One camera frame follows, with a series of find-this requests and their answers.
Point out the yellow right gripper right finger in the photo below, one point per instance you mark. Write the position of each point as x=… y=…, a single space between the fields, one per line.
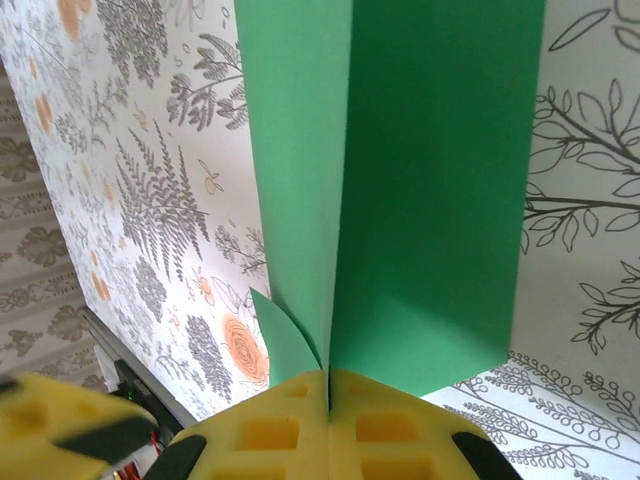
x=390 y=440

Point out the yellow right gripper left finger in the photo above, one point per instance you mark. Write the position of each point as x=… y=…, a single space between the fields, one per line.
x=280 y=440

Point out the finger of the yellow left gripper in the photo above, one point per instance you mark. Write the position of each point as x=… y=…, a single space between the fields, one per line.
x=50 y=440

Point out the floral table cover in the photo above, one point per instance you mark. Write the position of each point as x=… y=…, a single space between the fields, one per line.
x=150 y=150

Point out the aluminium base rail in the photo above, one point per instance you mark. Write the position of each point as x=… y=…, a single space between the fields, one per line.
x=102 y=332

